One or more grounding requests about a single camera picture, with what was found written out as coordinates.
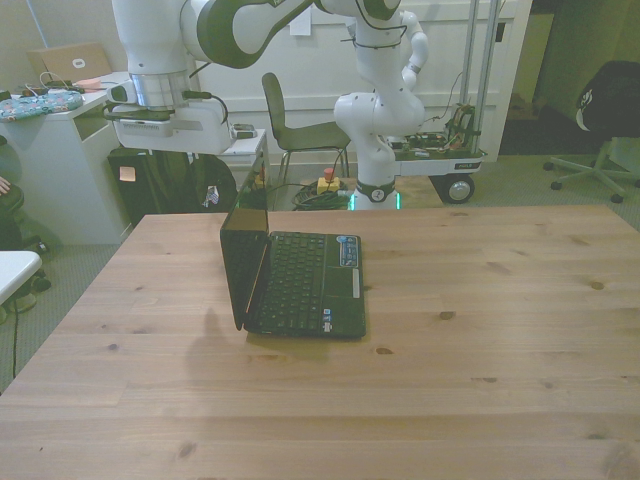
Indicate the patterned teal cushion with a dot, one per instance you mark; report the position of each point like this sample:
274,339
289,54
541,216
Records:
35,106

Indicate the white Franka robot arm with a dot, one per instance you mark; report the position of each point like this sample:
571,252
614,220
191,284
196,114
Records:
370,115

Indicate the aluminium frame post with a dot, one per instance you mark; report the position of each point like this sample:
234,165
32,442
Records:
469,50
487,60

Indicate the dark wooden chair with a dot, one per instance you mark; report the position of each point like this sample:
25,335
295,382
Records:
275,110

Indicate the white rounded table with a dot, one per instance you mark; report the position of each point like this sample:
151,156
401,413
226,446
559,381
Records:
15,270

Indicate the light sneaker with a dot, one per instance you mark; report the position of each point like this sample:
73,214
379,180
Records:
17,305

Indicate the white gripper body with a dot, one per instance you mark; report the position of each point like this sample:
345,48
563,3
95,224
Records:
200,135

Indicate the black laptop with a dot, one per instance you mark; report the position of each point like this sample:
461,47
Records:
300,280

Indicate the grey swivel office chair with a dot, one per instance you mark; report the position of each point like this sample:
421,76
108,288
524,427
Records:
595,172

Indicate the black garment with white print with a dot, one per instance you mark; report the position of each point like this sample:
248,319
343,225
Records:
610,100

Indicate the bystander hand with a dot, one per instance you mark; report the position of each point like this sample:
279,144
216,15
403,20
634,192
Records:
4,186

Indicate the cardboard box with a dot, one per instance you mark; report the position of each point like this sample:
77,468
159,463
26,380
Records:
60,60

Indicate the pale sticky note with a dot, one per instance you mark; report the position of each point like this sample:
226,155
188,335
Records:
127,173

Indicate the white paper sheet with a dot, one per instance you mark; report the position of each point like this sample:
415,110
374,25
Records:
302,27

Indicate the black computer tower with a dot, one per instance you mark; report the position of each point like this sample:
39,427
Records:
135,205

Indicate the brown box in doorway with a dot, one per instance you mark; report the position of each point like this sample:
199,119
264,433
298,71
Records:
522,107

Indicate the white wheeled robot cart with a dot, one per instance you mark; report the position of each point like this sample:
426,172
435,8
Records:
440,167

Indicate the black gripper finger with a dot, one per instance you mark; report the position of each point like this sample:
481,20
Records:
195,170
150,167

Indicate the black backpack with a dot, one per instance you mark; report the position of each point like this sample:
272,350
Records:
220,175

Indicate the pink object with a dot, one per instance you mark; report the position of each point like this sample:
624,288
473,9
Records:
89,83

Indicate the white side table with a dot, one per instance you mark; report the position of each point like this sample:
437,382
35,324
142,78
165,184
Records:
252,150

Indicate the small grey device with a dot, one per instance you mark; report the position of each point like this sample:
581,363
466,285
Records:
243,132

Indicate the bystander dark trousers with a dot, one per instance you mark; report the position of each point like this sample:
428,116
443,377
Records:
10,215

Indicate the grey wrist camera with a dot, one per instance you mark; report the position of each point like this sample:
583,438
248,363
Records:
145,127

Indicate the yellow emergency stop button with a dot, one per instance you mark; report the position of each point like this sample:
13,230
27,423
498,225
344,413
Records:
327,185

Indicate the white desk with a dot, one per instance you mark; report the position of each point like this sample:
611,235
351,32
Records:
55,165

